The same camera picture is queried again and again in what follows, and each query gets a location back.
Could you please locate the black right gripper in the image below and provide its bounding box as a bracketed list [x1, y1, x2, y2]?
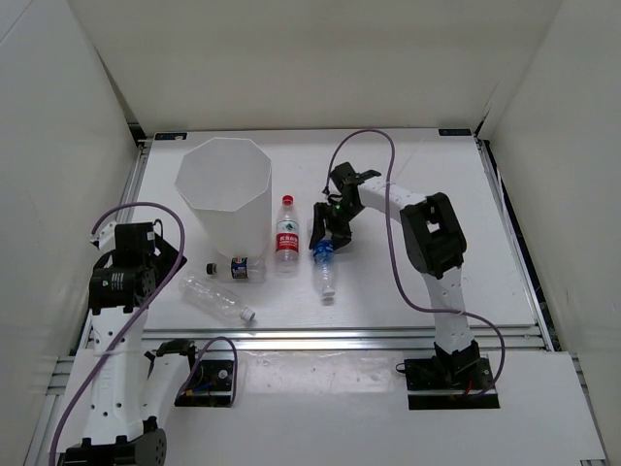
[310, 199, 364, 254]

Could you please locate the blue label plastic bottle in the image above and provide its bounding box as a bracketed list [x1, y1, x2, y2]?
[311, 239, 336, 303]

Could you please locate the red label plastic bottle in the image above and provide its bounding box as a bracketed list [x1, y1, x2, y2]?
[275, 194, 300, 274]

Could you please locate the clear crushed plastic bottle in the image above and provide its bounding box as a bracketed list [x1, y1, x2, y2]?
[179, 275, 256, 323]

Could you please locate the black cap plastic bottle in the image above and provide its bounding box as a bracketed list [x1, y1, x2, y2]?
[206, 256, 266, 283]

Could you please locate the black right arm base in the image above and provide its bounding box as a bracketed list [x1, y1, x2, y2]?
[395, 356, 500, 411]

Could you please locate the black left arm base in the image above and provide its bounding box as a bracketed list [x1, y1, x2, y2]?
[175, 359, 235, 408]

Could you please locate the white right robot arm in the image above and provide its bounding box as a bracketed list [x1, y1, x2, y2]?
[309, 162, 480, 388]

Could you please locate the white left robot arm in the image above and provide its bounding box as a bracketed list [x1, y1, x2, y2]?
[59, 222, 204, 465]

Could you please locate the white octagonal bin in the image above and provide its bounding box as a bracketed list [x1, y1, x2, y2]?
[175, 137, 272, 256]

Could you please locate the blue sticker left corner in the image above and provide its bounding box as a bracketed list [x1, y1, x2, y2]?
[153, 132, 187, 141]

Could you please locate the blue sticker corner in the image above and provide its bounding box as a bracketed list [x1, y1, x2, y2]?
[153, 132, 187, 141]
[438, 128, 472, 137]

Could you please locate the blue sticker right corner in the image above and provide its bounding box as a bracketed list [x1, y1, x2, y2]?
[438, 128, 472, 137]

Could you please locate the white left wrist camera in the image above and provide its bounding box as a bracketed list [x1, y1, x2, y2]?
[89, 220, 116, 252]

